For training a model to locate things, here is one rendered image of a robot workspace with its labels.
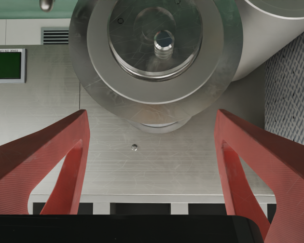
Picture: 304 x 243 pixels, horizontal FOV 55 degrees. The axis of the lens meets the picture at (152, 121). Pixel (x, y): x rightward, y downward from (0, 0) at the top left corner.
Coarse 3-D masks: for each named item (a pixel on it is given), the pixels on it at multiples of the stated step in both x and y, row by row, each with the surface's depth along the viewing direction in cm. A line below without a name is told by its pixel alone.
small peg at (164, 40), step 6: (162, 30) 20; (156, 36) 20; (162, 36) 20; (168, 36) 20; (156, 42) 20; (162, 42) 20; (168, 42) 20; (156, 48) 20; (162, 48) 20; (168, 48) 20; (156, 54) 22; (162, 54) 21; (168, 54) 21; (162, 60) 22
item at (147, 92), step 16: (112, 0) 25; (208, 0) 24; (96, 16) 25; (208, 16) 24; (96, 32) 25; (208, 32) 24; (96, 48) 24; (208, 48) 24; (96, 64) 24; (112, 64) 24; (192, 64) 24; (208, 64) 24; (112, 80) 24; (128, 80) 24; (144, 80) 24; (176, 80) 24; (192, 80) 24; (128, 96) 24; (144, 96) 24; (160, 96) 24; (176, 96) 24
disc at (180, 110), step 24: (96, 0) 25; (216, 0) 25; (72, 24) 25; (240, 24) 24; (72, 48) 25; (240, 48) 24; (96, 72) 25; (216, 72) 24; (96, 96) 24; (120, 96) 24; (192, 96) 24; (216, 96) 24; (144, 120) 24; (168, 120) 24
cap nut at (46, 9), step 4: (40, 0) 58; (44, 0) 58; (48, 0) 58; (52, 0) 59; (40, 4) 58; (44, 4) 58; (48, 4) 58; (52, 4) 59; (44, 8) 58; (48, 8) 59; (52, 8) 59
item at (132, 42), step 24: (120, 0) 23; (144, 0) 23; (168, 0) 23; (192, 0) 23; (120, 24) 23; (144, 24) 23; (168, 24) 23; (192, 24) 23; (120, 48) 23; (144, 48) 23; (192, 48) 22; (144, 72) 22; (168, 72) 22
